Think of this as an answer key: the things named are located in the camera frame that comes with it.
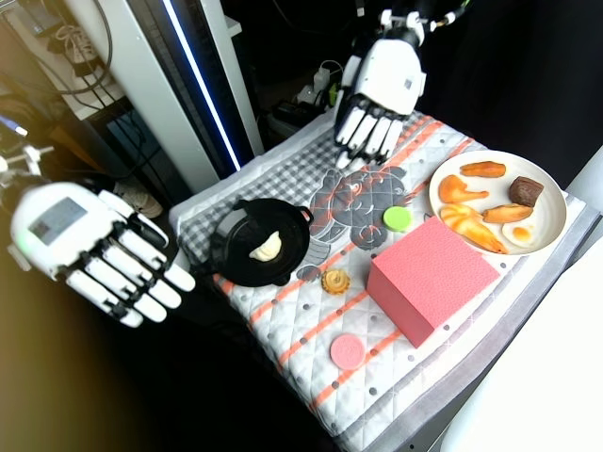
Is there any black cable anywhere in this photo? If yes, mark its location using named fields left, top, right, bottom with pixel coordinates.
left=27, top=0, right=114, bottom=95

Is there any white furniture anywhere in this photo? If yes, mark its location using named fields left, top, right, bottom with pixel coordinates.
left=440, top=140, right=603, bottom=452

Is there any black frying pan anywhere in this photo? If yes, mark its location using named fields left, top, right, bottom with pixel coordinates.
left=187, top=197, right=316, bottom=288

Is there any quilt with printed bear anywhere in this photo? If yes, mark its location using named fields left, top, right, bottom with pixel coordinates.
left=168, top=105, right=590, bottom=442

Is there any white column with blue light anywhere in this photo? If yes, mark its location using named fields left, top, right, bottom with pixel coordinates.
left=63, top=0, right=265, bottom=194

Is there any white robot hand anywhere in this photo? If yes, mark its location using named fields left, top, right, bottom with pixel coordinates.
left=8, top=181, right=197, bottom=330
left=333, top=38, right=428, bottom=170

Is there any curved orange toy food piece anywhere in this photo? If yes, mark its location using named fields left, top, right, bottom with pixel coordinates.
left=438, top=174, right=490, bottom=205

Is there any white toy dumpling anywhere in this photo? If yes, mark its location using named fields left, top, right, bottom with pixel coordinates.
left=248, top=231, right=283, bottom=262

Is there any toy shrimp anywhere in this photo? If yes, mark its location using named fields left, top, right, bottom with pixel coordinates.
left=439, top=202, right=509, bottom=255

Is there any pink round disc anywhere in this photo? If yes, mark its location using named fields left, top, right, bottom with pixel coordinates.
left=329, top=332, right=365, bottom=369

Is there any toy egg tart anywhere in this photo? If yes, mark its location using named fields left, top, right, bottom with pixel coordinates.
left=320, top=266, right=352, bottom=296

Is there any white power strip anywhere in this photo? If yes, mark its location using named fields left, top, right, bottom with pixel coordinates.
left=295, top=83, right=339, bottom=107

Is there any slim orange toy food piece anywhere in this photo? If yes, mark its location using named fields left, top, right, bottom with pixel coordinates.
left=459, top=160, right=507, bottom=179

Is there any brown toy meat chunk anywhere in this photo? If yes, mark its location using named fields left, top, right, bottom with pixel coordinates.
left=509, top=175, right=545, bottom=207

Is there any grey cloth underlay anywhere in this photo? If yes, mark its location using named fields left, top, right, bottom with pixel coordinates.
left=329, top=187, right=603, bottom=452

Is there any green round disc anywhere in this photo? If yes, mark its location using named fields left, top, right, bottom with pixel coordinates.
left=383, top=205, right=416, bottom=234

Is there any pointed orange toy food piece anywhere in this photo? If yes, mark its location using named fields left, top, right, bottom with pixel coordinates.
left=481, top=203, right=534, bottom=224

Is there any pink foam block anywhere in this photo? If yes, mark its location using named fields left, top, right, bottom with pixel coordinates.
left=366, top=215, right=501, bottom=349

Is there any black box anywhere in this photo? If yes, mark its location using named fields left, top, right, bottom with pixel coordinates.
left=270, top=99, right=331, bottom=137

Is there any cream round plate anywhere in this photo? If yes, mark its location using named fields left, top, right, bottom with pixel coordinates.
left=428, top=149, right=568, bottom=256

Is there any toy fried egg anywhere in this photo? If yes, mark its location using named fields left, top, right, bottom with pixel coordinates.
left=500, top=220, right=537, bottom=248

